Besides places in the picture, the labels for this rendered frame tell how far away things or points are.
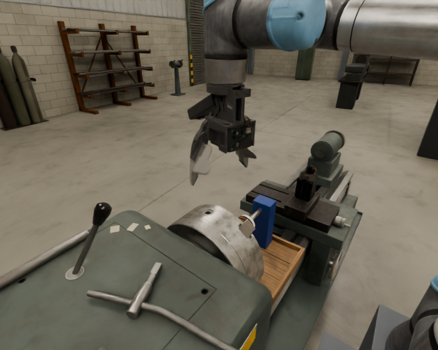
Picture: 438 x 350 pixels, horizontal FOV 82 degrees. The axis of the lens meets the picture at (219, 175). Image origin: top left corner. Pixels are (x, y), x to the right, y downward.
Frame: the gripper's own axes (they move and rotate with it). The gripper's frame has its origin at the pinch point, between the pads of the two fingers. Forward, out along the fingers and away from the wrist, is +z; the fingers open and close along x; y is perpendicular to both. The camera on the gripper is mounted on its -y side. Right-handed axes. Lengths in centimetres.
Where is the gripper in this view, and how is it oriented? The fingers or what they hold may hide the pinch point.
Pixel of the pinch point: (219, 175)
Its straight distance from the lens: 58.0
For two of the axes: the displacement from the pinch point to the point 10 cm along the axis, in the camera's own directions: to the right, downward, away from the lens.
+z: 0.0, 8.8, 4.7
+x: 8.2, -2.7, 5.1
